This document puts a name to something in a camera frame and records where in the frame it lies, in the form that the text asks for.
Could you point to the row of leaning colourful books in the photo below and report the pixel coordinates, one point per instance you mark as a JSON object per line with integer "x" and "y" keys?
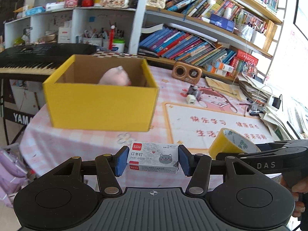
{"x": 182, "y": 45}

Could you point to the stack of papers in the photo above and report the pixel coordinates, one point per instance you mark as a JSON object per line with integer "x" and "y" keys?
{"x": 284, "y": 122}

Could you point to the row of stacked mixed books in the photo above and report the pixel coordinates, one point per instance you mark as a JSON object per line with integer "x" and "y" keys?
{"x": 197, "y": 2}

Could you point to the pen holder with pens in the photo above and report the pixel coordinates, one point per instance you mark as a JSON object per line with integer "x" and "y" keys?
{"x": 92, "y": 40}

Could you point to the white charger plug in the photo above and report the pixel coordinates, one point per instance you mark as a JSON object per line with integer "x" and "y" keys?
{"x": 191, "y": 100}

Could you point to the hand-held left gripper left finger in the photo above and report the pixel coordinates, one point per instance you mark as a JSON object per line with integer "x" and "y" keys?
{"x": 121, "y": 161}

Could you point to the white storage bin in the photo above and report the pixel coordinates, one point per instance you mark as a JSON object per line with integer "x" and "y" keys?
{"x": 258, "y": 40}

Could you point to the pink pig plush toy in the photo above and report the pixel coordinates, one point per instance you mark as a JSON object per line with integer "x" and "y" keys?
{"x": 114, "y": 77}

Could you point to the white tissue box red label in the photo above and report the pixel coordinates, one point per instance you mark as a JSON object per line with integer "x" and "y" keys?
{"x": 64, "y": 35}

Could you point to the desktop with pink checked cloth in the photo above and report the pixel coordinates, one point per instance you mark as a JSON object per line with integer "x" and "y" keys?
{"x": 72, "y": 139}

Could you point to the yellow tape roll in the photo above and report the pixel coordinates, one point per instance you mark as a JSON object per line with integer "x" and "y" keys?
{"x": 222, "y": 146}

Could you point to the wooden retro radio speaker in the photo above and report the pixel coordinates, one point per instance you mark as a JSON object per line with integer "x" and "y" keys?
{"x": 186, "y": 71}

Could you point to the black power adapter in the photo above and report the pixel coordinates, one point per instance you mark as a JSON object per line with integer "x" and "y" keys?
{"x": 276, "y": 102}

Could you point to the flat white box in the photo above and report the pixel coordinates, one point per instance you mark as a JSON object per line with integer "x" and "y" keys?
{"x": 54, "y": 6}

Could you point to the blue wet wipes pack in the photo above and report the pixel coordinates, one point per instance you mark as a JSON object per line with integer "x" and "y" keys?
{"x": 35, "y": 11}

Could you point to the wooden bookshelf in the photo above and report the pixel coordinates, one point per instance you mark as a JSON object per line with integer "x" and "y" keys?
{"x": 192, "y": 26}

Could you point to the red book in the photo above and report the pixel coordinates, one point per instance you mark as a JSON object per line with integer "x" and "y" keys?
{"x": 246, "y": 62}

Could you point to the person's right hand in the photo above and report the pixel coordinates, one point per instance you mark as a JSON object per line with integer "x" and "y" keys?
{"x": 300, "y": 204}

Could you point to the white staple box red label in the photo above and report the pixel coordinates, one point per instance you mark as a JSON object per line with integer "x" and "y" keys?
{"x": 151, "y": 157}

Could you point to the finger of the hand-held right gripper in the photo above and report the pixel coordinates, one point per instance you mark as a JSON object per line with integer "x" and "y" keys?
{"x": 276, "y": 154}
{"x": 288, "y": 144}

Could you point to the black keyboard stand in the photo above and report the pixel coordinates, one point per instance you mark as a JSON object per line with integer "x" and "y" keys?
{"x": 19, "y": 116}

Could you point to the small grey object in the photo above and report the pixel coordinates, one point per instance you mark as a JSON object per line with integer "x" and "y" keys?
{"x": 193, "y": 92}

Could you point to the white cube shelf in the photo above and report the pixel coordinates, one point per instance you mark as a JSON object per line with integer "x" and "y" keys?
{"x": 48, "y": 16}

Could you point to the black marker pen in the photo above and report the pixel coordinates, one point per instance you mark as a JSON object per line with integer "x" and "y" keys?
{"x": 255, "y": 112}

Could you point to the black electronic keyboard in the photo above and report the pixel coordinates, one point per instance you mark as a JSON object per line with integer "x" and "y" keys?
{"x": 36, "y": 55}

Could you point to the white printed desk mat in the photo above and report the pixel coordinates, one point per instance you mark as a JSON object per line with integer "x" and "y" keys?
{"x": 192, "y": 122}

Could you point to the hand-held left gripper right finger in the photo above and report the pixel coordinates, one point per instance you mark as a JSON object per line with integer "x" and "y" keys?
{"x": 184, "y": 160}

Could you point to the yellow cardboard box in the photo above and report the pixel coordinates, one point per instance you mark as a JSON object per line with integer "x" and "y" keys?
{"x": 101, "y": 105}

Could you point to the pink printed box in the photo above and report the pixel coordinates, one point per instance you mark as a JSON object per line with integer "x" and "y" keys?
{"x": 72, "y": 2}

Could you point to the purple and pink backpack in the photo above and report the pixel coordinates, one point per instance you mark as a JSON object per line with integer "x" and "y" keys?
{"x": 10, "y": 173}

